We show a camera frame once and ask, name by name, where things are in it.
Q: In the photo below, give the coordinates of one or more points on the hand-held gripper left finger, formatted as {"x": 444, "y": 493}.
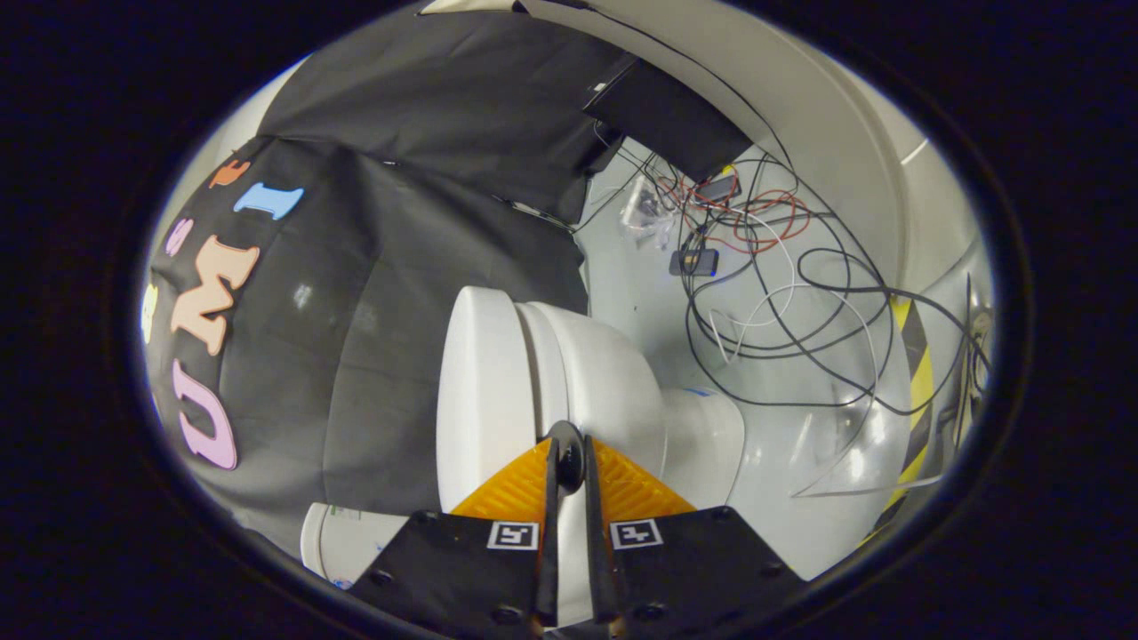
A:
{"x": 462, "y": 569}

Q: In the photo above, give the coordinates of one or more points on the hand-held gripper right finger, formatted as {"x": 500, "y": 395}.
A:
{"x": 693, "y": 569}

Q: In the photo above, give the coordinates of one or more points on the white toilet lid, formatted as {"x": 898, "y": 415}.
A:
{"x": 476, "y": 382}

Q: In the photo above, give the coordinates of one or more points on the white toilet with tank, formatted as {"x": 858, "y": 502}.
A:
{"x": 613, "y": 382}

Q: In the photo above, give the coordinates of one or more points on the yellow black hazard tape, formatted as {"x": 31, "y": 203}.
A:
{"x": 920, "y": 382}

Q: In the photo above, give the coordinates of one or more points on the small black power adapter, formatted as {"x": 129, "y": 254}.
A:
{"x": 693, "y": 262}

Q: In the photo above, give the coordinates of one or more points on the black backdrop cloth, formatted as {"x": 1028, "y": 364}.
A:
{"x": 400, "y": 267}

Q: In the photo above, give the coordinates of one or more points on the clear plastic bag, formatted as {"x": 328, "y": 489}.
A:
{"x": 649, "y": 213}

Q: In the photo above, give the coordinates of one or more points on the small dark device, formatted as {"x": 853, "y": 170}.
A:
{"x": 725, "y": 188}

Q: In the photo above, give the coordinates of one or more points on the black flat box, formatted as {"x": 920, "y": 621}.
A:
{"x": 667, "y": 116}

